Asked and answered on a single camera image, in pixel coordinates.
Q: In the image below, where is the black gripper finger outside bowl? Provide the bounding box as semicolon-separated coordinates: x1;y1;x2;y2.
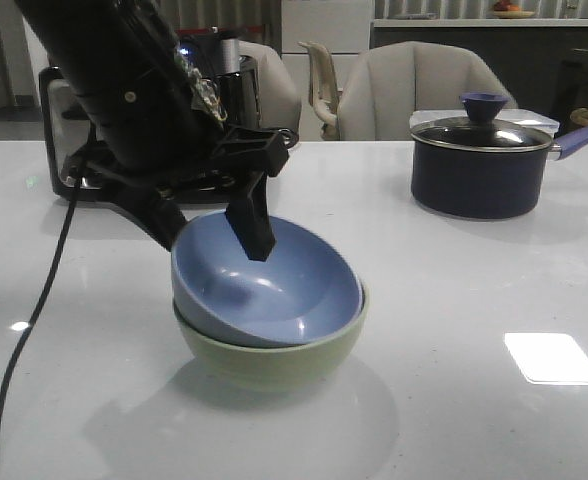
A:
107;187;187;251

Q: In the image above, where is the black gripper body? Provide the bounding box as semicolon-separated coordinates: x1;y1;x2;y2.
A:
71;126;290;200

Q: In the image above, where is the black gripper finger inside bowl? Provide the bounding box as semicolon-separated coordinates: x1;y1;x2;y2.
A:
225;172;276;262

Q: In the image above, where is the blue bowl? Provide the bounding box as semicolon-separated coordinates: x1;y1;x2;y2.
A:
171;211;364;348

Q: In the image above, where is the green bowl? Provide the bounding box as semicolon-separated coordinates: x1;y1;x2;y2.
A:
173;285;370;392

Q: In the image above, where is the black and silver toaster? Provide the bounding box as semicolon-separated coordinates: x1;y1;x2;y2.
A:
39;27;260;199

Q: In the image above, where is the beige armchair left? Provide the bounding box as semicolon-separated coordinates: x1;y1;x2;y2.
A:
239;41;302;134

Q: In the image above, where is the beige armchair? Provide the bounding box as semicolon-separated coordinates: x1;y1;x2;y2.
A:
337;41;517;141
239;41;302;134

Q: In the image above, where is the cream plastic chair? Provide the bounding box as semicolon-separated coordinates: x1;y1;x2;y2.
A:
299;41;340;141

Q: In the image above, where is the beige armchair right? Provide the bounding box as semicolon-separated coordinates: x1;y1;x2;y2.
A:
337;41;517;141

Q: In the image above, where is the white cabinet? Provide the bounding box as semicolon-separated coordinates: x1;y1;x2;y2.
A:
281;1;375;141

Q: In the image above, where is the dark blue saucepan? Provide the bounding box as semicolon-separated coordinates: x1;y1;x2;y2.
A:
411;127;588;219

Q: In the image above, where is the glass pot lid blue knob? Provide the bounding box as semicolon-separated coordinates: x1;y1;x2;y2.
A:
410;92;552;153

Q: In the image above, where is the fruit plate on counter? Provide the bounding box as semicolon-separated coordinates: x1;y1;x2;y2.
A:
490;1;536;19

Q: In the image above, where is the black toaster power cord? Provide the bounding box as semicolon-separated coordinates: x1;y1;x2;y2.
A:
273;128;301;151

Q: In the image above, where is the black cable left side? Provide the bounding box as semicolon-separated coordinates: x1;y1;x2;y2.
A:
0;164;80;480

